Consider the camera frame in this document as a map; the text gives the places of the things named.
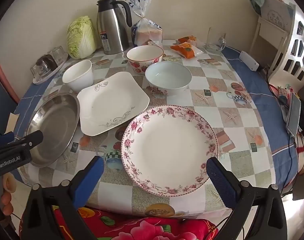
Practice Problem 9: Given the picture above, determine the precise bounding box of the stainless steel round pan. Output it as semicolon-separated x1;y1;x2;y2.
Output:
27;93;80;167

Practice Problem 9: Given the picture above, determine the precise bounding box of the pink floral round plate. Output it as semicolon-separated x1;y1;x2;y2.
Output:
121;105;220;197

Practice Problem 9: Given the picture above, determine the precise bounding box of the white square plate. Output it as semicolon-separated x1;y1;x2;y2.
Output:
77;72;150;137

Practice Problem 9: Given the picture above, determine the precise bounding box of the white square bowl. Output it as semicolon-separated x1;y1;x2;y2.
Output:
62;60;94;93

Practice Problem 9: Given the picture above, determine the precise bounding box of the pale blue white bowl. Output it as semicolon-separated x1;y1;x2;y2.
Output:
145;61;192;96

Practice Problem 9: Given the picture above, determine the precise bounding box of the red rimmed floral bowl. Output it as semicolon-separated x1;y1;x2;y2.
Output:
126;45;164;75

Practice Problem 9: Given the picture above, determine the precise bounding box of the dark blue refrigerator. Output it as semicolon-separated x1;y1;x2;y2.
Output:
0;64;17;140

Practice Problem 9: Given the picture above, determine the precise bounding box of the red floral cushion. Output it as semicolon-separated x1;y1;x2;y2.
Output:
19;204;219;240

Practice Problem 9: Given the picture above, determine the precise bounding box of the patterned plastic tablecloth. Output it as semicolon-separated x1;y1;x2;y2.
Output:
17;41;298;217

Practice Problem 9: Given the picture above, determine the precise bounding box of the oval tray with glasses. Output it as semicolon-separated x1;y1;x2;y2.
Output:
30;46;68;85

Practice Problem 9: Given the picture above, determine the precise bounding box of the white power strip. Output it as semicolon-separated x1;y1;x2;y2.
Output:
239;51;259;72

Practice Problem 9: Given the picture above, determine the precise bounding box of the white plastic chair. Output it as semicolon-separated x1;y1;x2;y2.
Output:
268;6;304;93

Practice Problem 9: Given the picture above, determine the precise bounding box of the napa cabbage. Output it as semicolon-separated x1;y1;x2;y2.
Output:
67;16;96;60

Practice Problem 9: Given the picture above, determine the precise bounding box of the orange snack packet front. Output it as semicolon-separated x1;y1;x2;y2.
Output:
170;42;204;59

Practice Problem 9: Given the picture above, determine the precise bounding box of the orange snack packet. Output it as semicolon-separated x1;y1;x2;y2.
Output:
177;35;198;46
170;42;204;59

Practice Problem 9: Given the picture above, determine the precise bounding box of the clear glass mug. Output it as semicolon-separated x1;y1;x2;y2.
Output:
205;27;226;53

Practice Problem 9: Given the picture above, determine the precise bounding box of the cream wooden shelf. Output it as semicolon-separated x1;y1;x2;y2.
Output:
248;0;296;68

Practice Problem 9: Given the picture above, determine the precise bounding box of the orange snack packet back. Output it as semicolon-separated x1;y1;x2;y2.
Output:
177;35;198;46

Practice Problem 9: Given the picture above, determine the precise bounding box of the bagged sliced bread loaf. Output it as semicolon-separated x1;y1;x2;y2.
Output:
126;0;163;47

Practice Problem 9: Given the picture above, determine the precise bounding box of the stainless steel thermos jug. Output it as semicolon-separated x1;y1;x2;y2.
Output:
96;0;132;55

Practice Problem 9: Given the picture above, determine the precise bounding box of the glass teapot brown handle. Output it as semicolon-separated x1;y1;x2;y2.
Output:
36;54;57;75

